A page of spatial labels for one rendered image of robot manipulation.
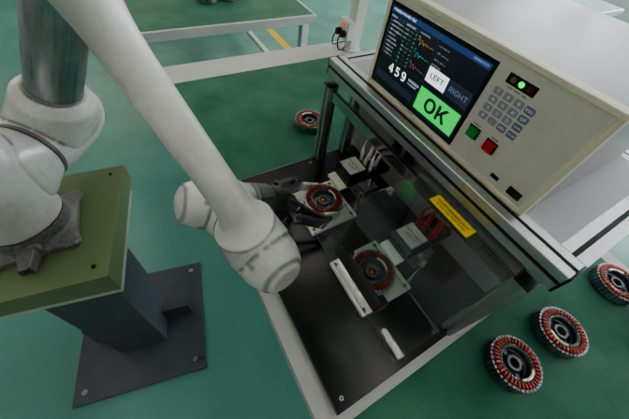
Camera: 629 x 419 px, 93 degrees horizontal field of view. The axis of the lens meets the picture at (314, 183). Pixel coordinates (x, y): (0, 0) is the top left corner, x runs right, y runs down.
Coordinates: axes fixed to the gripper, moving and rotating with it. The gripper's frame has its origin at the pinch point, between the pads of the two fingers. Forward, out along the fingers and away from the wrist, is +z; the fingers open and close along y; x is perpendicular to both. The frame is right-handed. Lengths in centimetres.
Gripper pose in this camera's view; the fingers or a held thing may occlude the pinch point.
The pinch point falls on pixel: (322, 200)
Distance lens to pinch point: 86.6
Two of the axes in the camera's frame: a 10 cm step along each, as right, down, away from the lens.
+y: 5.2, 6.9, -5.1
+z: 6.8, 0.3, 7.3
